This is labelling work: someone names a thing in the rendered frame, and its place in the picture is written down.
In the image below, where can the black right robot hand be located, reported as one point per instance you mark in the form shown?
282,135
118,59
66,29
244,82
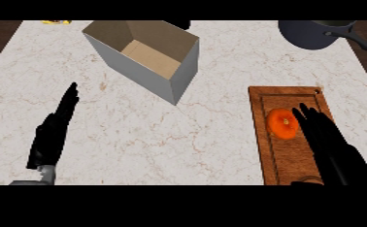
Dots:
330,143

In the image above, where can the grey cardboard box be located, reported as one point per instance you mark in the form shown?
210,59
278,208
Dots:
148,56

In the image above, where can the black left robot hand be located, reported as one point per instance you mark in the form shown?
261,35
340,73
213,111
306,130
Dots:
51,134

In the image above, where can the orange squash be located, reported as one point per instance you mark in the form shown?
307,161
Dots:
282,123

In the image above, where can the yellow object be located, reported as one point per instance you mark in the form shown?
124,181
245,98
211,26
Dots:
56,21

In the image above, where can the brown wooden cutting board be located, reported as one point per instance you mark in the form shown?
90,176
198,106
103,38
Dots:
285,140

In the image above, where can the black object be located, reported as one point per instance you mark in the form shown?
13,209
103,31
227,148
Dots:
177,24

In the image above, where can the dark blue-grey pan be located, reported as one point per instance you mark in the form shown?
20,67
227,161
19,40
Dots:
316,33

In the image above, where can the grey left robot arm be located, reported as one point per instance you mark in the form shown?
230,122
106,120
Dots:
37,176

